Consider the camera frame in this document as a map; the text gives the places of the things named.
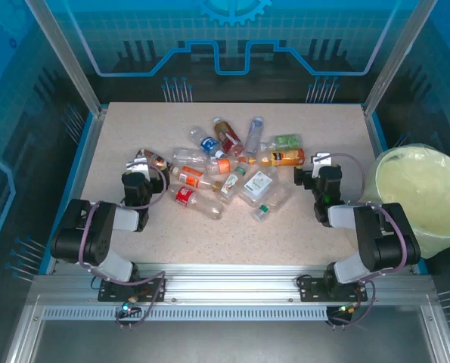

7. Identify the orange juice bottle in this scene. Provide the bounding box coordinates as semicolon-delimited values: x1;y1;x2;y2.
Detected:
247;147;306;168

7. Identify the orange label tan cap bottle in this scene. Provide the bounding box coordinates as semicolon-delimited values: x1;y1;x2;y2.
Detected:
170;165;223;191

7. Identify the red cola label bottle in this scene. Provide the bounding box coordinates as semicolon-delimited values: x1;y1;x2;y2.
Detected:
175;185;225;222

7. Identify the clear plastic bottle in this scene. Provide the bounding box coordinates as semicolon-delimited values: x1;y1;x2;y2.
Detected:
172;147;213;167

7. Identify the square clear white label bottle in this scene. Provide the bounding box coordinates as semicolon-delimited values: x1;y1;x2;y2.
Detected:
238;165;279;208

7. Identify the clear bottle green cap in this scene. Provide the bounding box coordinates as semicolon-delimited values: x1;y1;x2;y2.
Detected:
251;187;293;222

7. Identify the blue label clear bottle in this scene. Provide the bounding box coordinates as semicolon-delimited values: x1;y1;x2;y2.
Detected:
188;126;228;159

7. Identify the white label green cap bottle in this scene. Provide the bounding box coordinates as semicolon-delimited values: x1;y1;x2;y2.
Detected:
219;166;249;205

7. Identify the red tea bottle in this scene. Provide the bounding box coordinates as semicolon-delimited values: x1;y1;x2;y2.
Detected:
213;116;245;157

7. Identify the pale yellow plastic bin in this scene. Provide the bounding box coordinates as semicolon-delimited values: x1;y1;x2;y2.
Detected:
368;142;450;260

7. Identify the green label clear bottle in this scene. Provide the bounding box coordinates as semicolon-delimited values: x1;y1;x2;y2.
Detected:
259;133;304;152

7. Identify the pale blue clear bottle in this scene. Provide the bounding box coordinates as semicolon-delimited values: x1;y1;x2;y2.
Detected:
244;116;266;156

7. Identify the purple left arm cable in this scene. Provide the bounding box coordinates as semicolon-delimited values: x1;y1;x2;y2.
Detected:
77;163;169;287

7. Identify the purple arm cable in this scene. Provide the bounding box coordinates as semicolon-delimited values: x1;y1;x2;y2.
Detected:
77;163;169;287
324;152;409;288

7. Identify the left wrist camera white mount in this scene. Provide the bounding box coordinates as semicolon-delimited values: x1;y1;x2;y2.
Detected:
125;157;151;183

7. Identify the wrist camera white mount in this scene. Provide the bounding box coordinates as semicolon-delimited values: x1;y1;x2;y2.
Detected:
310;151;334;179
125;157;151;183

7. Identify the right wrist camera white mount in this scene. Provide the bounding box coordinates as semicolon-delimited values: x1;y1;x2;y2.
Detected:
310;151;334;179

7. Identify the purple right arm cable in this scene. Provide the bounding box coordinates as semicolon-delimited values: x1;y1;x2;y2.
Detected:
324;152;409;288

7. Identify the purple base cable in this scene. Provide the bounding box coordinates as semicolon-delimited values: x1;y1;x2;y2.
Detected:
114;277;168;330
328;279;377;330

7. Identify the cable connector with LED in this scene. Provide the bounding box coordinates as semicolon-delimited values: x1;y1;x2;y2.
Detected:
336;302;362;315
120;296;142;318

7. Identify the aluminium front rail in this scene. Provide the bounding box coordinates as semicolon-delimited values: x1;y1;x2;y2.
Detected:
29;262;436;308

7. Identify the aluminium frame post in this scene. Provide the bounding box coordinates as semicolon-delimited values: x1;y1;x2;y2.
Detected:
24;0;109;116
362;0;439;117

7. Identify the slotted grey cable duct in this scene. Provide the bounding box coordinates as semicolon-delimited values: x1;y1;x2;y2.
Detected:
41;306;330;322

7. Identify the grey metal base plate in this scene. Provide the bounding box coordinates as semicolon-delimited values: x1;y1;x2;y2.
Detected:
29;320;437;363

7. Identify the aluminium frame leg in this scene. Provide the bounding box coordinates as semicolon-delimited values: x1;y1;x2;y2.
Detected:
419;294;450;363
3;294;46;363

